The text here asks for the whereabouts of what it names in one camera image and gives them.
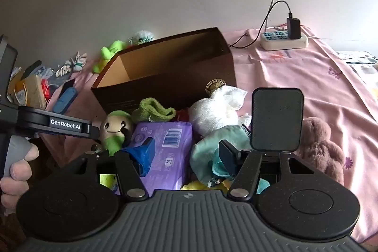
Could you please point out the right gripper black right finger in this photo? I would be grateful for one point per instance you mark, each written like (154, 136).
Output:
(230, 157)

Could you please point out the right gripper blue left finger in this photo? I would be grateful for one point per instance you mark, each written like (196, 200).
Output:
(142, 156)

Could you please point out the teal cloth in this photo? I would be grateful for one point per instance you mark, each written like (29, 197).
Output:
(205, 161)

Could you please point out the green bean plush doll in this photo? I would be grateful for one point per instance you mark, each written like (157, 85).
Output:
(116, 131)

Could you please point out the green knitted sock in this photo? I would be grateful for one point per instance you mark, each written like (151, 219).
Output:
(150, 110)

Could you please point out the yellow plush toy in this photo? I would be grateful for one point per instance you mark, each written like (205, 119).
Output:
(198, 186)

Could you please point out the white fluffy towel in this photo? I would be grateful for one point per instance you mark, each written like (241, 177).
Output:
(218, 111)

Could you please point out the mauve teddy bear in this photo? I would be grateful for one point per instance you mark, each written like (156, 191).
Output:
(317, 149)

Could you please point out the person's left hand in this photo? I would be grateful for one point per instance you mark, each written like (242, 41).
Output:
(14, 186)

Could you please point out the purple plastic pad package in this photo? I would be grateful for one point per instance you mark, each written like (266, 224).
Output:
(173, 142)

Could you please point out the red small packet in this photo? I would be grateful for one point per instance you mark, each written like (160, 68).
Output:
(48, 89)

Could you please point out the blue glasses case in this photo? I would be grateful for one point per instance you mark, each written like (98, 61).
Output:
(64, 102)

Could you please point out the black smartphone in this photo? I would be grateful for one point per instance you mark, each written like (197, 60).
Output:
(66, 85)

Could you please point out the brown cardboard box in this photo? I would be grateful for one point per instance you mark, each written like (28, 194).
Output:
(177, 71)

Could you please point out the lime green plush toy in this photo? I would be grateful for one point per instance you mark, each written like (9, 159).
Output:
(107, 53)

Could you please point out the white green fluffy plush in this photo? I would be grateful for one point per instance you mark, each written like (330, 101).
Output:
(141, 37)

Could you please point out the white power strip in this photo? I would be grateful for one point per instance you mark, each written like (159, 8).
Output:
(279, 40)

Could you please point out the black charger adapter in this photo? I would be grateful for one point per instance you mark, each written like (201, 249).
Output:
(293, 27)

